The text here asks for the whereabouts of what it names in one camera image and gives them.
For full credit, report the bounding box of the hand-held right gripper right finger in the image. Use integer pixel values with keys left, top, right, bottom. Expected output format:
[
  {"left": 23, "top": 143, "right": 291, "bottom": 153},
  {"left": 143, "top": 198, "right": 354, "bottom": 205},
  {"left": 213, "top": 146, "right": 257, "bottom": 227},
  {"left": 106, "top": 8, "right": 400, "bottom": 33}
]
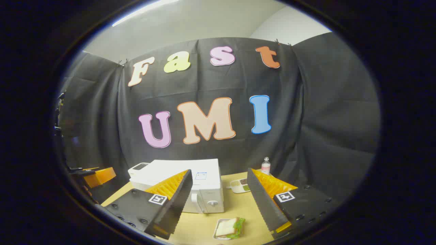
[{"left": 247, "top": 167, "right": 343, "bottom": 240}]

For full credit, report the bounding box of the white foam tray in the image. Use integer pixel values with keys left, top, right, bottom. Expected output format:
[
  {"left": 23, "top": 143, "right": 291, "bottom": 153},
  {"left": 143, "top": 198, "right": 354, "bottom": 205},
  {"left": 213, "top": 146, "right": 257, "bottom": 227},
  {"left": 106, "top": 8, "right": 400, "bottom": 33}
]
[{"left": 213, "top": 218, "right": 244, "bottom": 240}]

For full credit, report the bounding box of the white microwave oven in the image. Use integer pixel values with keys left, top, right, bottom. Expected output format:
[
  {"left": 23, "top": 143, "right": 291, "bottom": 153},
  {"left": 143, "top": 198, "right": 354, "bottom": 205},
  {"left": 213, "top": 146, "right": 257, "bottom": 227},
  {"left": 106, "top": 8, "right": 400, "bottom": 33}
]
[{"left": 130, "top": 159, "right": 224, "bottom": 214}]

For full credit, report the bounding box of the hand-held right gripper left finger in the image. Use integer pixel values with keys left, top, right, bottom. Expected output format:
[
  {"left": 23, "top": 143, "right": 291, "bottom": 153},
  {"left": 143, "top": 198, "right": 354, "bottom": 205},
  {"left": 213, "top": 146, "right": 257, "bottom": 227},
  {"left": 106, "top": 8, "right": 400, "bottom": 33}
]
[{"left": 95, "top": 169, "right": 193, "bottom": 240}]

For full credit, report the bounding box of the sandwich with green lettuce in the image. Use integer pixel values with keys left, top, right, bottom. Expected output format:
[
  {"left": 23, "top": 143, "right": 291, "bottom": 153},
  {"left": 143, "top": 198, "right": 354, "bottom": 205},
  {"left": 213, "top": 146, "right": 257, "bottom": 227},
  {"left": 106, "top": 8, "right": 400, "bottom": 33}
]
[{"left": 215, "top": 218, "right": 246, "bottom": 239}]

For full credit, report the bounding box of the black backdrop cloth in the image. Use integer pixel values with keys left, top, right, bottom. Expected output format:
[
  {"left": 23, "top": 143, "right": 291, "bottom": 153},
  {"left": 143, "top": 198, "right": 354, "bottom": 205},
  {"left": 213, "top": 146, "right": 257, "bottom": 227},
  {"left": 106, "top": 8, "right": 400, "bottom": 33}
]
[{"left": 56, "top": 32, "right": 381, "bottom": 205}]

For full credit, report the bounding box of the white divided condiment dish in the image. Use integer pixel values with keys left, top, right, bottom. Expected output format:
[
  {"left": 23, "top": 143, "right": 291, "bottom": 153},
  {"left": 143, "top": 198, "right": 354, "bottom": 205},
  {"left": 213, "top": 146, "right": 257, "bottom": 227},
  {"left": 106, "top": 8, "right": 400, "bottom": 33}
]
[{"left": 230, "top": 178, "right": 251, "bottom": 194}]

